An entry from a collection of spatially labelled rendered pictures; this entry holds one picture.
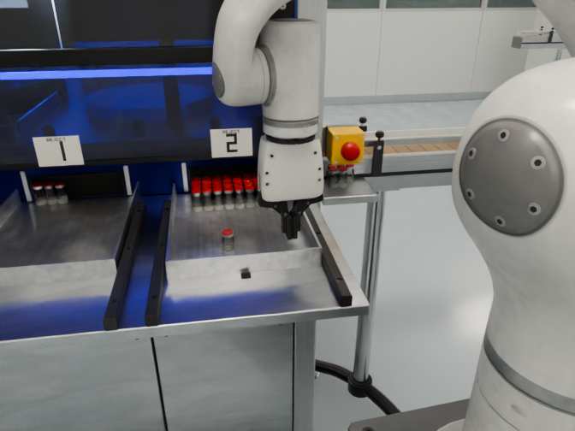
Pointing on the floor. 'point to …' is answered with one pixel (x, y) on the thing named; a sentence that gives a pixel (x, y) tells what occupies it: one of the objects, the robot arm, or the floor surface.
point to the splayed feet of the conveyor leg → (357, 386)
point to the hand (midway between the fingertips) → (290, 225)
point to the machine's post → (305, 395)
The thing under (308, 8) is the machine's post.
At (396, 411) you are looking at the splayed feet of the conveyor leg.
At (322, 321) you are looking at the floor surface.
